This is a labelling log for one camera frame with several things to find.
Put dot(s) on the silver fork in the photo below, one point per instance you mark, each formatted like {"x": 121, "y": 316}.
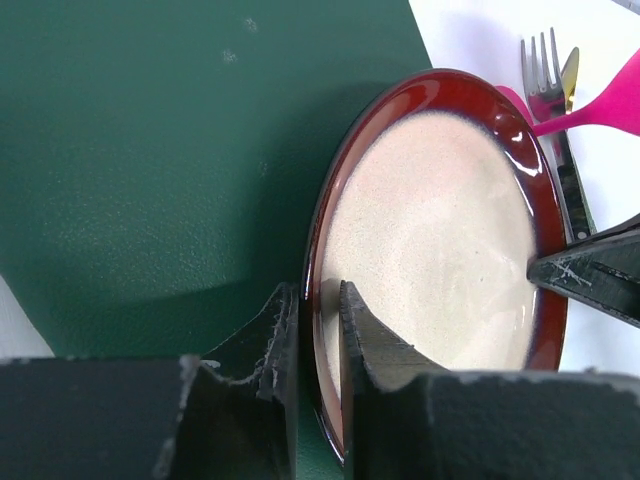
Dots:
{"x": 546, "y": 98}

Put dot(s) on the gold bladed knife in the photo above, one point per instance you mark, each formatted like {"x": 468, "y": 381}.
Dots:
{"x": 569, "y": 74}

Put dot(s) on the red rimmed cream plate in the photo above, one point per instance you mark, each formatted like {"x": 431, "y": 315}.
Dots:
{"x": 437, "y": 200}

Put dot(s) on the pink plastic goblet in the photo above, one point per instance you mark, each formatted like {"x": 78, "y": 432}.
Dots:
{"x": 617, "y": 106}

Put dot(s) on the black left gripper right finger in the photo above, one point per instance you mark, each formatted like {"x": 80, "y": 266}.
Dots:
{"x": 384, "y": 395}

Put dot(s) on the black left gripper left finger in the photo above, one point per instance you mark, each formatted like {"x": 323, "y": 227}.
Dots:
{"x": 241, "y": 416}

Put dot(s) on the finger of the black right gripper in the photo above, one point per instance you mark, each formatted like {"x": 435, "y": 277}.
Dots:
{"x": 601, "y": 271}

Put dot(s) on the green placemat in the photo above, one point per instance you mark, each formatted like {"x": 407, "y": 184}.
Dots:
{"x": 161, "y": 163}

